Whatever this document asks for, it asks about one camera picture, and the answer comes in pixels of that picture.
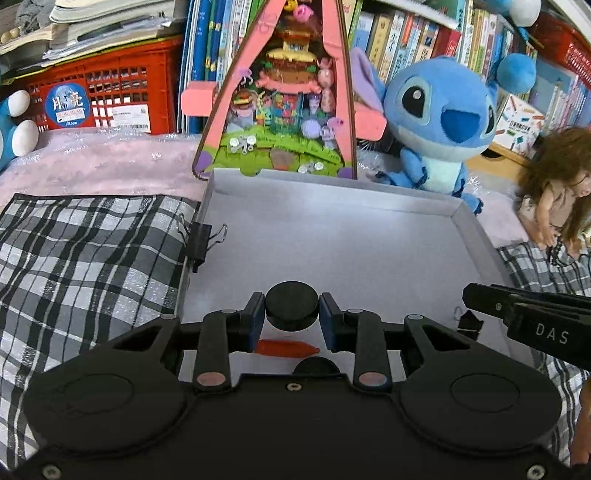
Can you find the small black binder clip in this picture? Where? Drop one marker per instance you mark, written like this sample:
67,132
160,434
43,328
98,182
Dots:
199,242

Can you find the blue alien plush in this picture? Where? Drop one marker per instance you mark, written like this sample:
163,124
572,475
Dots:
429,106

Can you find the triangular building block house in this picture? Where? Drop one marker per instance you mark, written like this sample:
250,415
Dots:
286,92

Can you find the black round disc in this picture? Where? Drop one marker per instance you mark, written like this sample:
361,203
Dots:
292,304
316,367

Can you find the stack of books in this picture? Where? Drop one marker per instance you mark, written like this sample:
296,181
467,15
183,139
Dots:
106,14

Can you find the white cardboard box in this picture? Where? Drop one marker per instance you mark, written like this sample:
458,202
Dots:
346,240

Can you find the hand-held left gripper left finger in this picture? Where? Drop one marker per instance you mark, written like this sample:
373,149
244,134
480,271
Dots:
255,323

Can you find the long-haired baby doll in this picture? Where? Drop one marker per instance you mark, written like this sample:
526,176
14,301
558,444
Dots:
554,194

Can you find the blue robot cat plush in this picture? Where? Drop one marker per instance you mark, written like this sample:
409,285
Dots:
18,134

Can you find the large black binder clip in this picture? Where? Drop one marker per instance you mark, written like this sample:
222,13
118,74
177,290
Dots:
471,323

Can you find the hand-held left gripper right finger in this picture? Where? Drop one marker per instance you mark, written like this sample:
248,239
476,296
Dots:
328,323

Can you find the row of books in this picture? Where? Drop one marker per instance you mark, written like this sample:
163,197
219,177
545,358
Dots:
406,41

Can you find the black and white plaid cloth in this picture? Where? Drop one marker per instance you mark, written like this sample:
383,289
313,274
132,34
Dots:
69,277

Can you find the orange carrot-shaped toy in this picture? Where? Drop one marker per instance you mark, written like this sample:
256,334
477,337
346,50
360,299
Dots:
286,348

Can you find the person's right hand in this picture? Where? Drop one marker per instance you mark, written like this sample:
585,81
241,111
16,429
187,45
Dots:
582,424

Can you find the red plastic crate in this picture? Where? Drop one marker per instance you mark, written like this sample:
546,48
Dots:
115,87

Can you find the pale pink blanket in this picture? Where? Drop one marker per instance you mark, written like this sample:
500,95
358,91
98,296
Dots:
115,161

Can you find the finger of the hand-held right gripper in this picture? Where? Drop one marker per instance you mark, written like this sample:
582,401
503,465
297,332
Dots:
489,300

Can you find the blue and white plush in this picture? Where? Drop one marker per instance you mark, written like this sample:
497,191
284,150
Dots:
516,74

